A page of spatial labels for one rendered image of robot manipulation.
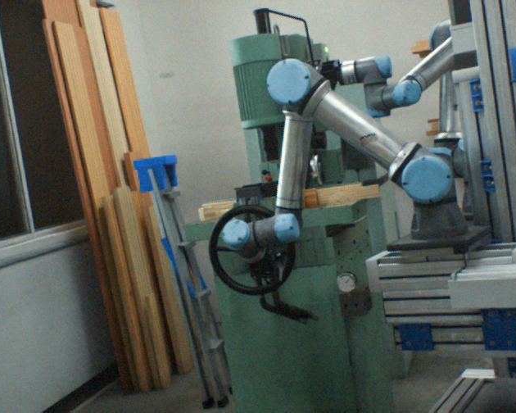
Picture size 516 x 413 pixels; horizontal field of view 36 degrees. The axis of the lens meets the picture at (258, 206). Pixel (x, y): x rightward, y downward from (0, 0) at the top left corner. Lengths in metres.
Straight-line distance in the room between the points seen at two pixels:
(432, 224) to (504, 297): 0.28
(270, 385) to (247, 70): 1.08
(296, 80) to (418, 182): 0.39
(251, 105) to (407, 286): 0.91
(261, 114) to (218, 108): 2.53
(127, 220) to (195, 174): 1.34
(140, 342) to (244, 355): 1.37
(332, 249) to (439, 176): 0.73
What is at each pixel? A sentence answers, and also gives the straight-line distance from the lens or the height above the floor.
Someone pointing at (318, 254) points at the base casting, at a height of 0.75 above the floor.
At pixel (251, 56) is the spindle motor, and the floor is 1.43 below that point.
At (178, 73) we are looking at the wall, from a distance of 5.32.
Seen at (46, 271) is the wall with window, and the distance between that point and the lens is 3.90.
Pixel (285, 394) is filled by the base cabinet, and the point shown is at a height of 0.28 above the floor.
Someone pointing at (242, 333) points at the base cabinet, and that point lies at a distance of 2.74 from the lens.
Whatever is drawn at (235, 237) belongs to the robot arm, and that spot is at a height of 0.90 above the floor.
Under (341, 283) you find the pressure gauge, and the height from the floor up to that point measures 0.66.
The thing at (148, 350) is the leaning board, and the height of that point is 0.21.
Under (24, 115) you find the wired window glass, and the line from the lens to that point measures 4.07.
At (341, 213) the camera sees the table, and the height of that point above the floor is 0.87.
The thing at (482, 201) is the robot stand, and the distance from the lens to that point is 2.31.
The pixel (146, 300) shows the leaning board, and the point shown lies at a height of 0.46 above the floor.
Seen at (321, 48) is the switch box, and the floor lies 1.46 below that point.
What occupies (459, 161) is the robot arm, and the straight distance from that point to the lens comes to 2.61.
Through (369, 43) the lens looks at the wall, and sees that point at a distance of 5.02.
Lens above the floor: 1.11
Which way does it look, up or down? 4 degrees down
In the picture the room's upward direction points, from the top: 9 degrees counter-clockwise
